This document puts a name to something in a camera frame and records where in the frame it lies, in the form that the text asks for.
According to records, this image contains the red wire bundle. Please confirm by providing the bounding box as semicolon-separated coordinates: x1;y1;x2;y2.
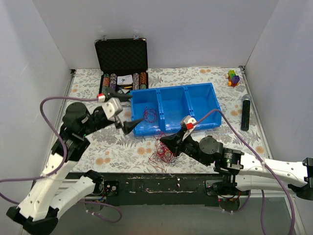
148;131;181;172

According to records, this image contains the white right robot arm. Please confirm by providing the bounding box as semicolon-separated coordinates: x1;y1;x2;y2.
160;134;313;200

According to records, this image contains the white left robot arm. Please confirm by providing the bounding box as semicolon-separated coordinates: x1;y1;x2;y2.
6;91;142;235

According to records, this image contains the black poker chip case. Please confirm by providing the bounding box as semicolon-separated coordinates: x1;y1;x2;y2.
94;38;148;93

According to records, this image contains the blue three-compartment plastic bin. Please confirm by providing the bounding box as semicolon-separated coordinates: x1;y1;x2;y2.
131;83;220;137

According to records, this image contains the black handheld microphone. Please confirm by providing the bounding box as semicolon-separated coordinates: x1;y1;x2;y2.
241;94;251;131

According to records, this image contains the colourful toy block train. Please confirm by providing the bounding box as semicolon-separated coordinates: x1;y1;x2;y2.
225;70;240;87

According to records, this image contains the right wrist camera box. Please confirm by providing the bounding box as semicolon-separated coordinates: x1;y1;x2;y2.
180;115;197;130

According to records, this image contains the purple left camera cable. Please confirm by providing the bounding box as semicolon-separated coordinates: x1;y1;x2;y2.
0;95;122;223

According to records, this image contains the purple camera cable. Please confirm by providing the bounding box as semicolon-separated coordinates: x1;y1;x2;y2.
0;95;122;223
193;109;296;235

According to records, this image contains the black metal base rail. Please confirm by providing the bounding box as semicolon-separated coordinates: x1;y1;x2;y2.
89;173;226;207

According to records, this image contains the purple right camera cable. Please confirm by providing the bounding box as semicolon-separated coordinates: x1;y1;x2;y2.
193;109;296;235

